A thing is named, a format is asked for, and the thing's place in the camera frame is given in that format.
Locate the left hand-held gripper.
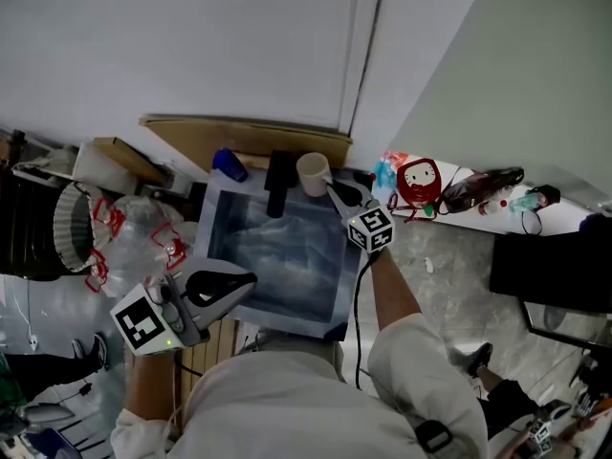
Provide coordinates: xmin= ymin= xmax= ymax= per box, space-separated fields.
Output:
xmin=109 ymin=257 xmax=258 ymax=357

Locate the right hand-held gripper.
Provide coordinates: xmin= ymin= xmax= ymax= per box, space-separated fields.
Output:
xmin=325 ymin=179 xmax=396 ymax=253

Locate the white ceramic mug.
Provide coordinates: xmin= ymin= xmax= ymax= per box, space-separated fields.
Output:
xmin=295 ymin=151 xmax=334 ymax=199

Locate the black cylindrical bottle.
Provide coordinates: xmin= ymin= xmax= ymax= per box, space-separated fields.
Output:
xmin=264 ymin=149 xmax=300 ymax=219

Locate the blue bottle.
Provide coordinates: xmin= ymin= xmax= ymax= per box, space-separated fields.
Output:
xmin=212 ymin=147 xmax=250 ymax=184

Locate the person's right forearm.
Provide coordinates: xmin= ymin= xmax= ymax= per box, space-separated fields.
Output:
xmin=370 ymin=249 xmax=426 ymax=339

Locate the person's left forearm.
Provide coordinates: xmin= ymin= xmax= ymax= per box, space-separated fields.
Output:
xmin=122 ymin=351 xmax=179 ymax=423

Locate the wooden slatted stand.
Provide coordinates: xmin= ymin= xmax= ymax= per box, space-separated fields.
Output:
xmin=174 ymin=316 xmax=241 ymax=421

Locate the red white cartoon bag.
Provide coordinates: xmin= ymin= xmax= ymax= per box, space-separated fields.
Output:
xmin=372 ymin=150 xmax=461 ymax=220

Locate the clear plastic bag red print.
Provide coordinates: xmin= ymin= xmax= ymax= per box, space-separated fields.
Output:
xmin=85 ymin=193 xmax=203 ymax=301

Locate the brown cardboard sheet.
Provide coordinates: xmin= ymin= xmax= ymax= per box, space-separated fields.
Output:
xmin=139 ymin=114 xmax=355 ymax=175

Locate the dark brown bag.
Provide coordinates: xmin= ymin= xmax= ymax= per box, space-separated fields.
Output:
xmin=437 ymin=166 xmax=526 ymax=217

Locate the person's white shirt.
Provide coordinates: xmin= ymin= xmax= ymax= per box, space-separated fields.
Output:
xmin=110 ymin=313 xmax=489 ymax=459

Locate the clear water bottle red cap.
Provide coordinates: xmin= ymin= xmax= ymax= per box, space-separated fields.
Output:
xmin=477 ymin=198 xmax=510 ymax=217

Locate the grey pleated bin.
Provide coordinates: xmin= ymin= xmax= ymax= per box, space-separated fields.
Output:
xmin=52 ymin=182 xmax=112 ymax=273

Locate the long brown cardboard box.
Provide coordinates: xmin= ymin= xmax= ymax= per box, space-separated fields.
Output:
xmin=93 ymin=136 xmax=169 ymax=186

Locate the white flat box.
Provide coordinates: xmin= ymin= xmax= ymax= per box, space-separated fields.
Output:
xmin=71 ymin=142 xmax=141 ymax=196

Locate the green clear bottle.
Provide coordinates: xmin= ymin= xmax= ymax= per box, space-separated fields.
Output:
xmin=509 ymin=191 xmax=546 ymax=214

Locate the black charger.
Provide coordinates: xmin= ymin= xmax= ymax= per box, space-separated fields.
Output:
xmin=528 ymin=184 xmax=562 ymax=208

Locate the black cabinet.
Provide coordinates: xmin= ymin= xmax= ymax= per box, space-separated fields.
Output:
xmin=490 ymin=212 xmax=612 ymax=316

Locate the white low ledge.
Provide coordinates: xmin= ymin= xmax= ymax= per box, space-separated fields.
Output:
xmin=371 ymin=150 xmax=600 ymax=239

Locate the black framed glass panel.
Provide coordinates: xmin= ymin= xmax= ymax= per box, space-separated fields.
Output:
xmin=519 ymin=297 xmax=612 ymax=354

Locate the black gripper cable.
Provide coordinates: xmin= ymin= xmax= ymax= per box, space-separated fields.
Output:
xmin=352 ymin=250 xmax=384 ymax=392

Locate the black charger cable loop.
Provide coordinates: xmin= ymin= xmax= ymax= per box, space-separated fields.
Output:
xmin=519 ymin=207 xmax=545 ymax=236

